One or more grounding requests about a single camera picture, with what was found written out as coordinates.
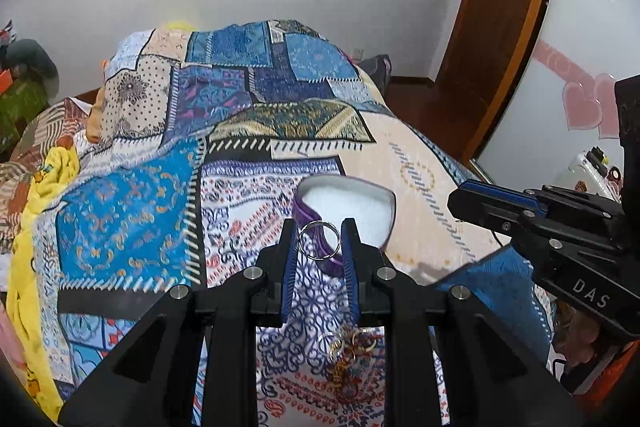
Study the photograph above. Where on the purple heart-shaped tin box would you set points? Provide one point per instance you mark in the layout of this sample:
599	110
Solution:
323	201

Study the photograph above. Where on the grey backpack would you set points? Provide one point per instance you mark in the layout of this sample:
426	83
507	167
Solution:
379	69

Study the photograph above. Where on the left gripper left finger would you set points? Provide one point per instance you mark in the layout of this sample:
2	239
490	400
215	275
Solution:
150	377

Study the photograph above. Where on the blue patchwork bedspread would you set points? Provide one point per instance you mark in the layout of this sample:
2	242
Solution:
202	140

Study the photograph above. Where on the white sliding door with hearts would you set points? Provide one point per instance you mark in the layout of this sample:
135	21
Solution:
564	103

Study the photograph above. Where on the wooden wardrobe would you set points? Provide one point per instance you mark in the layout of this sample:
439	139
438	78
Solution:
485	56

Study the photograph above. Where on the patterned brown orange cloth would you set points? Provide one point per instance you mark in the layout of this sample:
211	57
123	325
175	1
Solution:
55	125

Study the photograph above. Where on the orange box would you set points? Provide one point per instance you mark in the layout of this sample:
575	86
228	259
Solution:
6	80

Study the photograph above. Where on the right hand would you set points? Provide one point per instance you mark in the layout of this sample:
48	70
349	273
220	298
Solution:
574	335

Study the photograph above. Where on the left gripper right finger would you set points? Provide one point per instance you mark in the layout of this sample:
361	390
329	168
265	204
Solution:
446	354

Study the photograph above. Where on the yellow cloth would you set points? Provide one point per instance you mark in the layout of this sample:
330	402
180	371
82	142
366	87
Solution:
23	304

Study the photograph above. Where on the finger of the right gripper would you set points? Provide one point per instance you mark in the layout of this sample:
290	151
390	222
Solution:
493	208

